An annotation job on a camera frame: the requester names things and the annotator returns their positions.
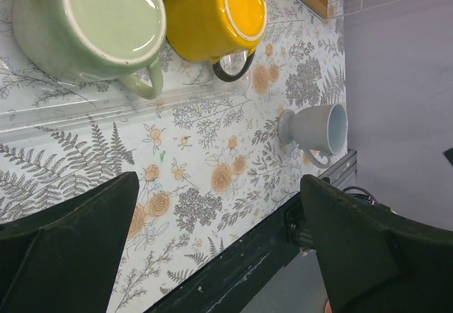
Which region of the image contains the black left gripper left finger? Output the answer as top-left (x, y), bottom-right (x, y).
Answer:
top-left (1, 172), bottom-right (139, 312)

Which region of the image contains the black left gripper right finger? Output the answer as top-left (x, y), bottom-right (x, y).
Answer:
top-left (300, 175), bottom-right (452, 312)

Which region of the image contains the pale blue footed mug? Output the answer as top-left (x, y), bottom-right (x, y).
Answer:
top-left (277, 103), bottom-right (348, 169)

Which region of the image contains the light green mug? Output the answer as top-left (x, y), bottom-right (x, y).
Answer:
top-left (12, 0), bottom-right (166, 100)

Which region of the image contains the yellow mug black handle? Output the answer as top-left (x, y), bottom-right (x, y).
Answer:
top-left (164, 0), bottom-right (267, 82)

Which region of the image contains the clear plastic tray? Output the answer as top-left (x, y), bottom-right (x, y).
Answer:
top-left (1, 45), bottom-right (251, 142)

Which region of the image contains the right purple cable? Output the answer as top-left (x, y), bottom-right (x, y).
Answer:
top-left (343, 185), bottom-right (379, 206)

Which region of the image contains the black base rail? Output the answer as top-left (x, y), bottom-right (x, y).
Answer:
top-left (141, 148), bottom-right (358, 313)

